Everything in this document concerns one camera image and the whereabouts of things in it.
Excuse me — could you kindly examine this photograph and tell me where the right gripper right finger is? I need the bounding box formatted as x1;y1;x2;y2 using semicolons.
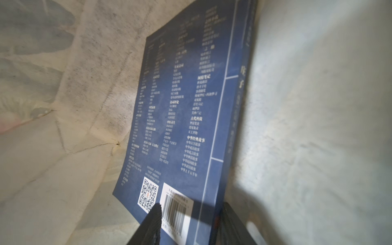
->
215;202;256;245

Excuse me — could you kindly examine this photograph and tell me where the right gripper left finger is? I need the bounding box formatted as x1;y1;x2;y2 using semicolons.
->
127;203;162;245

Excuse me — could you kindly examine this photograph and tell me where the floral canvas tote bag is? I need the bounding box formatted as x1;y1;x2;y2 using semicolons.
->
1;1;392;245

